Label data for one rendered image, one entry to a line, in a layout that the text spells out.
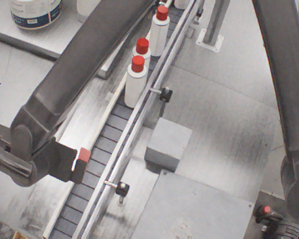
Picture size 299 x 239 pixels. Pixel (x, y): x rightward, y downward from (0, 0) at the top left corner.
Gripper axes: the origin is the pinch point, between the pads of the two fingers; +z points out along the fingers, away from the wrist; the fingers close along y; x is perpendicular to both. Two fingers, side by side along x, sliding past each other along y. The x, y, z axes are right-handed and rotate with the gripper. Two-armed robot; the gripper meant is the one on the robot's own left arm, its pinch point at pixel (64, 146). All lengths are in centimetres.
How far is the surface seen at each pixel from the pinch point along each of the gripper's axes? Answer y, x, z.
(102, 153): -1.7, 8.2, 31.3
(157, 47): -3, -24, 51
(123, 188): -11.9, 9.9, 16.9
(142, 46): -2.6, -22.7, 30.3
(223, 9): -19, -43, 55
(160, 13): -2, -34, 40
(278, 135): -72, 0, 153
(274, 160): -73, 12, 143
